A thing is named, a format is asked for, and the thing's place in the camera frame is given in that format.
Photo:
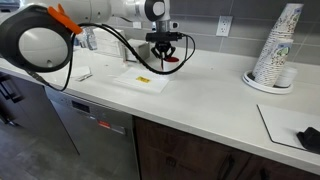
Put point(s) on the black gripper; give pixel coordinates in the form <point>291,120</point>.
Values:
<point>163,46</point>

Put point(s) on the white mug red inside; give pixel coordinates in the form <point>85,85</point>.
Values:
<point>170,70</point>

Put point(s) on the yellow packet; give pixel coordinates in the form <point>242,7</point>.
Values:
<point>142,79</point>

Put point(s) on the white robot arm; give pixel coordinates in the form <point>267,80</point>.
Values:
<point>100,10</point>

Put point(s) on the large white tissue sheet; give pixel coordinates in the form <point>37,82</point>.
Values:
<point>130,83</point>

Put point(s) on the small white tissue sheet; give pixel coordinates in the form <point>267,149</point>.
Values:
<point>80,71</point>

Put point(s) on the white rectangular box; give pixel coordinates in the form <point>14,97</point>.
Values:
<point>106,41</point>

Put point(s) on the white round tray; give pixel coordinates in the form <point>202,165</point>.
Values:
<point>253,85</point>

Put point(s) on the dark wood cabinet door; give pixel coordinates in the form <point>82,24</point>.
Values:
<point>176,153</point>
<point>286,171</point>

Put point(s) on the stainless steel dishwasher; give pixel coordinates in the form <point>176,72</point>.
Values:
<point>93,140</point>

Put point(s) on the short patterned paper cup stack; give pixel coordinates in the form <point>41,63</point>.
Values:
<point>276,63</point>

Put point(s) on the tall patterned paper cup stack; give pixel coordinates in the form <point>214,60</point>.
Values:
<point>283,23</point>

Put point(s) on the white lid stack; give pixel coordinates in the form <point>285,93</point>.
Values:
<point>288,77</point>

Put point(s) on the white flat mat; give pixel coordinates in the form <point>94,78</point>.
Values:
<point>283,123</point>

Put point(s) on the dark wood sink cabinet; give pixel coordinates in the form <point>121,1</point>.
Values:
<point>30,113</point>

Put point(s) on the small black block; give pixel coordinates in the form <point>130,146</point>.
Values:
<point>310,139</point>

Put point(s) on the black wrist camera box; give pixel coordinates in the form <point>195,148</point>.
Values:
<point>163,36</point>

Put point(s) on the white wall outlet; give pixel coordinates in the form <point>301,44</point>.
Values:
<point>154,26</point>
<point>224,26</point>

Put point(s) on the white wall switch plate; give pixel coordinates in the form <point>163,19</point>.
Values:
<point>136,25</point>

